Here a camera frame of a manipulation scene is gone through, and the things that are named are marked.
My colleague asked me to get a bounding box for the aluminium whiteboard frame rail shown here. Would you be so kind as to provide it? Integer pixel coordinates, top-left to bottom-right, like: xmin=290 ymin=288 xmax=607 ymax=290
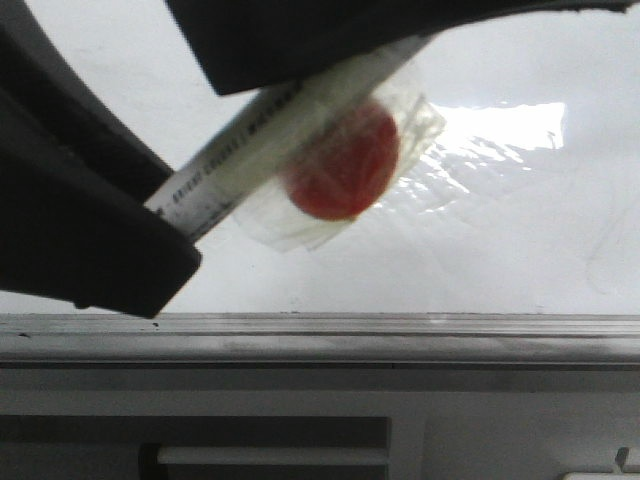
xmin=1 ymin=313 xmax=639 ymax=365

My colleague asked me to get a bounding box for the clear adhesive tape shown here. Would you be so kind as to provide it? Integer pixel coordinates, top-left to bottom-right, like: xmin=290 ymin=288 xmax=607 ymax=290
xmin=234 ymin=79 xmax=446 ymax=252

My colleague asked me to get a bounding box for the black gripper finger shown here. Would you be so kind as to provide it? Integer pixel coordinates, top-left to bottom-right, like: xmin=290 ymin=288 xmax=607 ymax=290
xmin=1 ymin=1 xmax=201 ymax=318
xmin=167 ymin=0 xmax=632 ymax=95

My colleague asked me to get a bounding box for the white whiteboard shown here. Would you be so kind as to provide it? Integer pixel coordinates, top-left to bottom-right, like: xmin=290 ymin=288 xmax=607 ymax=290
xmin=0 ymin=0 xmax=640 ymax=316

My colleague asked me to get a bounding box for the red round magnet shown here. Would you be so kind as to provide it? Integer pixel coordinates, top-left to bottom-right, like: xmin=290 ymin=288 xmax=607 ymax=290
xmin=283 ymin=100 xmax=400 ymax=221

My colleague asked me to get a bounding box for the white black-tip whiteboard marker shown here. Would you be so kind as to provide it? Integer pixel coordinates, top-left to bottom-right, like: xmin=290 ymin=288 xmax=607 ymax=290
xmin=144 ymin=35 xmax=444 ymax=243

